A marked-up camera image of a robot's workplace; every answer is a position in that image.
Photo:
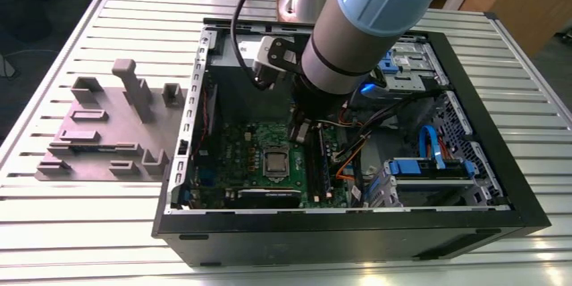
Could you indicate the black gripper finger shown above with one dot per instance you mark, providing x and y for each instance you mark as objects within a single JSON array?
[
  {"x": 306, "y": 130},
  {"x": 295, "y": 130}
]

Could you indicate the silver CPU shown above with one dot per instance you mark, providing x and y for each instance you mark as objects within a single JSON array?
[{"x": 276, "y": 162}]

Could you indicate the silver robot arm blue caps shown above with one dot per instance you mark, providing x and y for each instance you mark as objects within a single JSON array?
[{"x": 352, "y": 31}]

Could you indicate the black RAM slot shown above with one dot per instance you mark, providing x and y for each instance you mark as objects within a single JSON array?
[
  {"x": 324, "y": 160},
  {"x": 311, "y": 165}
]

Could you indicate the green motherboard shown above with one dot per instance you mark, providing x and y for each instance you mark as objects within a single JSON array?
[{"x": 242, "y": 138}]

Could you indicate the grey power supply unit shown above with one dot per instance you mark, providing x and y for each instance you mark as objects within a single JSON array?
[{"x": 232, "y": 98}]

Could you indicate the blue drive carrier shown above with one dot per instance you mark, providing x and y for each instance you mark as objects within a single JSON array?
[{"x": 391, "y": 65}]

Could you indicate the black graphics card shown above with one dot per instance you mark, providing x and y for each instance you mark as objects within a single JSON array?
[{"x": 268, "y": 197}]

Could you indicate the metal drive cage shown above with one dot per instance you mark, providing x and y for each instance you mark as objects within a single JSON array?
[{"x": 415, "y": 81}]

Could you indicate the blue board connector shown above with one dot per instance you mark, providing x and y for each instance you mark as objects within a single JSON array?
[{"x": 207, "y": 177}]

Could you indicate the hard disk in blue carrier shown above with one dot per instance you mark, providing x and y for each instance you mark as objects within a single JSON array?
[{"x": 407, "y": 167}]

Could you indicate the metal disk bay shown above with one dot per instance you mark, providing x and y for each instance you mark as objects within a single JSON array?
[{"x": 428, "y": 183}]

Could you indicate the black PC case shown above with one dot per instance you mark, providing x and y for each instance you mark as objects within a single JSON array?
[{"x": 312, "y": 242}]

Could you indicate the grey parts rack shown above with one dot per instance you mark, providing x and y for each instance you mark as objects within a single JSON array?
[{"x": 118, "y": 125}]

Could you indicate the RAM stick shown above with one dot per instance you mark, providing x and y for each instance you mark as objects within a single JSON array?
[{"x": 91, "y": 148}]

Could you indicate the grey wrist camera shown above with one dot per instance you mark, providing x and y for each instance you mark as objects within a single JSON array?
[{"x": 372, "y": 90}]

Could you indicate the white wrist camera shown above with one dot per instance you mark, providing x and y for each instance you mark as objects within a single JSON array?
[{"x": 263, "y": 51}]

